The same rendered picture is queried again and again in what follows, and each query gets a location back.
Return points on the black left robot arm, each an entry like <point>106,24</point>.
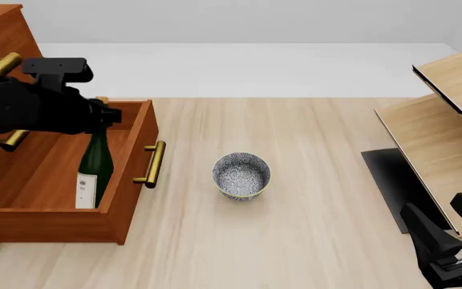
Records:
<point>18,105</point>

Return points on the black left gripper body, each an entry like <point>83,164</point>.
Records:
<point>102,116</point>

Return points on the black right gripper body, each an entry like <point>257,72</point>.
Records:
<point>459,274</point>

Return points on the pale wooden shelf rack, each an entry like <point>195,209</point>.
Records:
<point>447,135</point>

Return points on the dark green wine bottle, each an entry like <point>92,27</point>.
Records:
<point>96,164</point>

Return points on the wooden cabinet drawer, open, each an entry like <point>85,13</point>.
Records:
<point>54,222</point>

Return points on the blue-white patterned bowl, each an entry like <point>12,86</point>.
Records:
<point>241,177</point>

